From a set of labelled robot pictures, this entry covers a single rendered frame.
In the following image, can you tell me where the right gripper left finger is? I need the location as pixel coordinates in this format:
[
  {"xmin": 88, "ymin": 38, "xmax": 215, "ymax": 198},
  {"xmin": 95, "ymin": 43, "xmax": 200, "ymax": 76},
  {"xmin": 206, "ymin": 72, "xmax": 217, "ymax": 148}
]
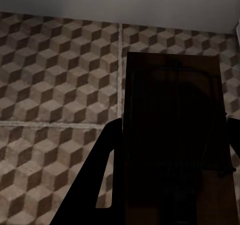
[{"xmin": 50, "ymin": 118, "xmax": 126, "ymax": 225}]

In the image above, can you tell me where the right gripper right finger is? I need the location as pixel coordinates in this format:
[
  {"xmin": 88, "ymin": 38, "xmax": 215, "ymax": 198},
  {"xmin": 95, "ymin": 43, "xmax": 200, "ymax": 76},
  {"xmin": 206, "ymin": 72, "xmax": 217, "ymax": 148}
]
[{"xmin": 226, "ymin": 117, "xmax": 240, "ymax": 157}]

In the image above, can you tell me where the mousetrap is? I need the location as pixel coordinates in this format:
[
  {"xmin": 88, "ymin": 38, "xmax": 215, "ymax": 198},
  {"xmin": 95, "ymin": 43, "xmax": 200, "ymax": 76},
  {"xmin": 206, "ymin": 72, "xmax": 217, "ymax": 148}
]
[{"xmin": 122, "ymin": 51, "xmax": 239, "ymax": 225}]

